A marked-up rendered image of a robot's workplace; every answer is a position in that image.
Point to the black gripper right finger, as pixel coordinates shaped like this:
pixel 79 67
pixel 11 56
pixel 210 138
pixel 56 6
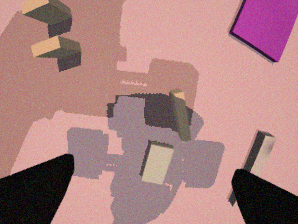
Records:
pixel 261 202

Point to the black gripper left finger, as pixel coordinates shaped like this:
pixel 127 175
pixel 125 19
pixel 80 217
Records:
pixel 33 196

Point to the magenta flat block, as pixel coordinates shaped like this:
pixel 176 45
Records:
pixel 265 25

